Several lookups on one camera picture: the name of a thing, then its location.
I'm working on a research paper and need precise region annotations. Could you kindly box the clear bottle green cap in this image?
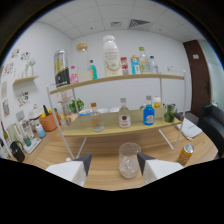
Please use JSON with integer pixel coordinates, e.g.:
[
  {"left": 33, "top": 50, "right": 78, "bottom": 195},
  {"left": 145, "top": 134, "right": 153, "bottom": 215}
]
[{"left": 138, "top": 46, "right": 151, "bottom": 74}]

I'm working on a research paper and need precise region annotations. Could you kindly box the clear glass with ice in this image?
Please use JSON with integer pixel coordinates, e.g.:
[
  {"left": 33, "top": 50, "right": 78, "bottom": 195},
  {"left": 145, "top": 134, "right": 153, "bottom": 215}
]
[{"left": 118, "top": 142, "right": 142, "bottom": 179}]

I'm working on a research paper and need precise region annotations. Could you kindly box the white tray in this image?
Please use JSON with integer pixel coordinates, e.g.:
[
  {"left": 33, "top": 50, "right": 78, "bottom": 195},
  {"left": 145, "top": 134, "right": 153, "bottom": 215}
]
[{"left": 23, "top": 137, "right": 42, "bottom": 154}]

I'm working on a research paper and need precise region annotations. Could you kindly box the small bottle blue liquid white cap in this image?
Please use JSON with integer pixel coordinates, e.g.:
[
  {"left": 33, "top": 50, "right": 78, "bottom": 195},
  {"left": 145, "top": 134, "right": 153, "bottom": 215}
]
[{"left": 35, "top": 123, "right": 47, "bottom": 139}]

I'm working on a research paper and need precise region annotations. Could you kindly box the white book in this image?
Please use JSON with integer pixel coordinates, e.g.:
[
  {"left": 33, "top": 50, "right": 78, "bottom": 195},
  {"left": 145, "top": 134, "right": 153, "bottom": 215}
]
[{"left": 175, "top": 117, "right": 203, "bottom": 140}]

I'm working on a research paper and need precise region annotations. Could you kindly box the orange pot with fruit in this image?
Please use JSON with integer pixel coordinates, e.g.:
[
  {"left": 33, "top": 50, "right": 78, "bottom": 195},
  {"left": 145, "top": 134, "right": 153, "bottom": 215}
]
[{"left": 39, "top": 107, "right": 59, "bottom": 132}]

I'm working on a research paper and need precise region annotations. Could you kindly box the clear bottle orange cap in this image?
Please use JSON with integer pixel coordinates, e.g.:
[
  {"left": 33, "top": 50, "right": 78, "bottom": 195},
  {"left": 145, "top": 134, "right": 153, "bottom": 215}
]
[{"left": 90, "top": 102, "right": 105, "bottom": 133}]

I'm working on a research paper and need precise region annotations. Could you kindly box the green glass with limes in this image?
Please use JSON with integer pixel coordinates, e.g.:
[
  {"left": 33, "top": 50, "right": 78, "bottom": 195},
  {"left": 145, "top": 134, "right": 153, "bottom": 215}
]
[{"left": 163, "top": 103, "right": 177, "bottom": 123}]

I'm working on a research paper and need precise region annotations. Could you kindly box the black kettle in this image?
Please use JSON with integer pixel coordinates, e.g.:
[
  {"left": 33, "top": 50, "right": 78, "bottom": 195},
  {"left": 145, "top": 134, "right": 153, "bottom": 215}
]
[{"left": 9, "top": 140, "right": 26, "bottom": 163}]

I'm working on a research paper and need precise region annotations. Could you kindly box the two-tier wooden shelf rack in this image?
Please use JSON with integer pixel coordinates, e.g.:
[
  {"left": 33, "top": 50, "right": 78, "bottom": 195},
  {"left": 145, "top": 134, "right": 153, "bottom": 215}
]
[{"left": 46, "top": 69, "right": 187, "bottom": 160}]

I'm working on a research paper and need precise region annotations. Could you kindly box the bowl with blue lid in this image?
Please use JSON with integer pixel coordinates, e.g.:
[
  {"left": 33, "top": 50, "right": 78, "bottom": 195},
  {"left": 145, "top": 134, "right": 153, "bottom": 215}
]
[{"left": 78, "top": 108, "right": 94, "bottom": 117}]

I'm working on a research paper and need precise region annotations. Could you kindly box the clear bottle red label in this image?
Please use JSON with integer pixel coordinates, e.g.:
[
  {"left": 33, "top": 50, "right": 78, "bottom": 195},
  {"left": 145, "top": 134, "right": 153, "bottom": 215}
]
[{"left": 118, "top": 97, "right": 132, "bottom": 129}]

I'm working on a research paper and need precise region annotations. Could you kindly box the green potted plant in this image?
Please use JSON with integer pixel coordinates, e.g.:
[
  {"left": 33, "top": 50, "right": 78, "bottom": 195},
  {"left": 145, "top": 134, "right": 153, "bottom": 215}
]
[{"left": 68, "top": 98, "right": 85, "bottom": 114}]

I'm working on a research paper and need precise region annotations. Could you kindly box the black armchair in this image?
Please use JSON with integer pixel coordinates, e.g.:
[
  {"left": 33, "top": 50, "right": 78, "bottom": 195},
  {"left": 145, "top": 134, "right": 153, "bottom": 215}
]
[{"left": 197, "top": 104, "right": 224, "bottom": 158}]

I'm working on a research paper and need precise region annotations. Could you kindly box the small pink bottle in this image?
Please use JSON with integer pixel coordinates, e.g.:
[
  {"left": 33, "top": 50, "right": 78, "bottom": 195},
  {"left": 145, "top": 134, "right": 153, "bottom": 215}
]
[{"left": 69, "top": 65, "right": 79, "bottom": 85}]

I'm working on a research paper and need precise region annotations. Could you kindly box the brown door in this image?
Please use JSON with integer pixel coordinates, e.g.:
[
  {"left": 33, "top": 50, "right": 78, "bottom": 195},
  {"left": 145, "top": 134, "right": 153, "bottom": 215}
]
[{"left": 182, "top": 39, "right": 212, "bottom": 118}]

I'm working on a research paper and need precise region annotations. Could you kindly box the black yellow tall can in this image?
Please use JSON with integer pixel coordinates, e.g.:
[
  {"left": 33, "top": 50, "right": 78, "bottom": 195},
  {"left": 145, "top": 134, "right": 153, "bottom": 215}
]
[{"left": 53, "top": 49, "right": 71, "bottom": 88}]

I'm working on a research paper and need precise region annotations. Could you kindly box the small teal bottle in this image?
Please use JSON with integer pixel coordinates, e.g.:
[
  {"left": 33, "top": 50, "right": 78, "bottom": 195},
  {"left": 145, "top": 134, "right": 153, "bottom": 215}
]
[{"left": 89, "top": 59, "right": 98, "bottom": 80}]

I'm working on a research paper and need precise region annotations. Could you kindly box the clear bottle blue cap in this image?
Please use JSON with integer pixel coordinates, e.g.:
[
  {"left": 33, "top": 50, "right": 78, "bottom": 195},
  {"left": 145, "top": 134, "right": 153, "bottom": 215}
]
[{"left": 148, "top": 55, "right": 159, "bottom": 74}]

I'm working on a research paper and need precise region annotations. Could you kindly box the small blue bottle yellow cap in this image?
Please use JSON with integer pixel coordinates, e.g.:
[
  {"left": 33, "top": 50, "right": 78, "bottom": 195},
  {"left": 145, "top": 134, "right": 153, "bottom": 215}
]
[{"left": 130, "top": 54, "right": 141, "bottom": 75}]

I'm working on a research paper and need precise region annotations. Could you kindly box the glass jar cork lid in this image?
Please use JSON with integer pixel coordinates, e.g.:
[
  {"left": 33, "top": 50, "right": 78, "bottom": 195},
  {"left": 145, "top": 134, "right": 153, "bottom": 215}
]
[{"left": 75, "top": 42, "right": 93, "bottom": 83}]

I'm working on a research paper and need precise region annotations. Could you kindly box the small red white bottle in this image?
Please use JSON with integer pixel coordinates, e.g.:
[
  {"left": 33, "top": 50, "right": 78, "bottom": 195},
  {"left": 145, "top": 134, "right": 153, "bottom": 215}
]
[{"left": 120, "top": 56, "right": 129, "bottom": 76}]

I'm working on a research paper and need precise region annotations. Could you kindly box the large white milk bottle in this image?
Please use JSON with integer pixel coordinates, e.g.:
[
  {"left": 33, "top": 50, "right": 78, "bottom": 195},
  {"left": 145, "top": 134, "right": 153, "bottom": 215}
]
[{"left": 102, "top": 34, "right": 123, "bottom": 78}]

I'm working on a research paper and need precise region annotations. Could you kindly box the ceiling air vent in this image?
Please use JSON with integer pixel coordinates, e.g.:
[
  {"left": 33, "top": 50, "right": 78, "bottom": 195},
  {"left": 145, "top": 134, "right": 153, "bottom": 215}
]
[{"left": 128, "top": 18, "right": 151, "bottom": 29}]

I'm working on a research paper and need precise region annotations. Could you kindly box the wooden wall shelf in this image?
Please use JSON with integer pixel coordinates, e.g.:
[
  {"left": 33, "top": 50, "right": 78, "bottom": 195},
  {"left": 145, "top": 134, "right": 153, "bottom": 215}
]
[{"left": 13, "top": 75, "right": 40, "bottom": 85}]

